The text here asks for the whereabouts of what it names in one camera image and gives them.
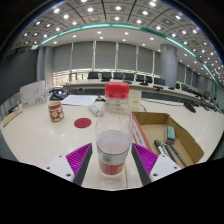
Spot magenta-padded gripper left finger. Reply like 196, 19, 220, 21
44, 142, 94, 187

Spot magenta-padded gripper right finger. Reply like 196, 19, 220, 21
130, 142, 183, 187

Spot clear red-capped water bottle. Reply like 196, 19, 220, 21
94, 81, 134, 178

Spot black marker pen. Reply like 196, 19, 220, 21
153, 139, 167, 158
169, 143, 188, 168
159, 141, 178, 164

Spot open brown cardboard box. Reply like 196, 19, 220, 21
131, 111, 205, 168

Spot green whiteboard eraser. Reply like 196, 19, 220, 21
164, 125, 177, 145

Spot flat round red coaster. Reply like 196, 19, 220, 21
73, 117, 93, 129

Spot red and cream mug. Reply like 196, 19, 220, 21
47, 101, 65, 123

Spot white printed paper sheet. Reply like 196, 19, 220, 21
60, 94, 99, 108

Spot beige compartment organizer tray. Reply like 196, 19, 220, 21
128, 89, 142, 113

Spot black desk microphone units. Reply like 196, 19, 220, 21
99, 78, 198, 114

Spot flat brown cardboard sheet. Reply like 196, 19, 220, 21
1, 108, 23, 128

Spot large white printed carton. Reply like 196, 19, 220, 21
19, 79, 48, 110

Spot row of black office chairs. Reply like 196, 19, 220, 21
87, 71, 167, 87

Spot round ceiling lights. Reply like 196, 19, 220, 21
19, 0, 224, 78

